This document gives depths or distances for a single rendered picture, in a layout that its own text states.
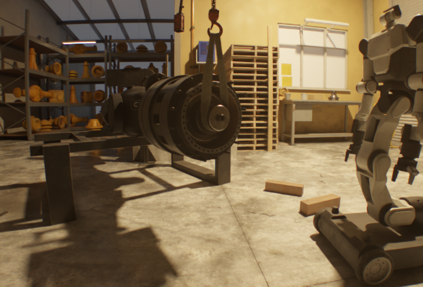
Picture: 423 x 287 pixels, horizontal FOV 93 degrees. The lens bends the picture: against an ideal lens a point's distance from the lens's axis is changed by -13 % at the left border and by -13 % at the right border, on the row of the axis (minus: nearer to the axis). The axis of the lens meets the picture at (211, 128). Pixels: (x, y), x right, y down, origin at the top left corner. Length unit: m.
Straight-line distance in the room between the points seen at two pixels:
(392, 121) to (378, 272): 0.80
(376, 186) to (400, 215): 0.25
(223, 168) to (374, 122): 1.73
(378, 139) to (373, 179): 0.23
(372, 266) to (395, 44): 1.16
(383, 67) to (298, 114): 4.51
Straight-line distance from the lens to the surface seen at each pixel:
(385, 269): 1.55
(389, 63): 1.54
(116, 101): 2.50
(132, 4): 10.47
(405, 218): 1.72
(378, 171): 1.49
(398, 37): 1.53
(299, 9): 7.20
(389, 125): 1.52
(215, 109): 1.25
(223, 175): 2.77
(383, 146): 1.54
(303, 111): 5.99
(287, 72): 6.70
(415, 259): 1.72
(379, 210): 1.65
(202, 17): 6.35
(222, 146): 1.36
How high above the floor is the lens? 0.91
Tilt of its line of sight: 5 degrees down
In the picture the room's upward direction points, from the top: straight up
